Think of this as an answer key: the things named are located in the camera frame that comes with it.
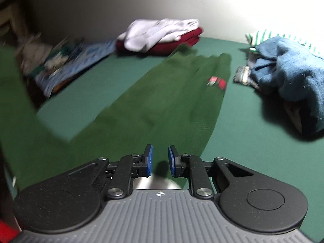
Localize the green white striped sweater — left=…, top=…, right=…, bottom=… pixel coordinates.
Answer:
left=0, top=43, right=232, bottom=191

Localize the white garment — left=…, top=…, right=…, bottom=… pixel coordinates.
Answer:
left=118, top=18, right=200, bottom=53

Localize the blue patterned cloth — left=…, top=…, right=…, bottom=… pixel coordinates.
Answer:
left=35, top=39, right=118, bottom=97

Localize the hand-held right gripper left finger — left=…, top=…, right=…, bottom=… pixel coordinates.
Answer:
left=68, top=144, right=154, bottom=200

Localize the maroon folded garment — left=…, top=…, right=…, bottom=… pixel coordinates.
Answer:
left=116, top=27, right=204, bottom=56

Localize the grey knit garment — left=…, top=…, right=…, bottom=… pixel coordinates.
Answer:
left=234, top=66, right=260, bottom=90

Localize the blue sweater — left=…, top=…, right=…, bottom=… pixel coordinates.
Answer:
left=250, top=37, right=324, bottom=135

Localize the bedside clutter pile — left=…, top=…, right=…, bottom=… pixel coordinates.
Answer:
left=15, top=32, right=84, bottom=81

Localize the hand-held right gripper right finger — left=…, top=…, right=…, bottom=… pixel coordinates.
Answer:
left=168, top=145, right=255, bottom=199

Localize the thin-striped green white shirt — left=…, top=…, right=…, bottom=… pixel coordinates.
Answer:
left=245, top=29, right=324, bottom=56

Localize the wooden furniture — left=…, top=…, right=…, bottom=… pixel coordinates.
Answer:
left=0, top=0, right=29, bottom=39

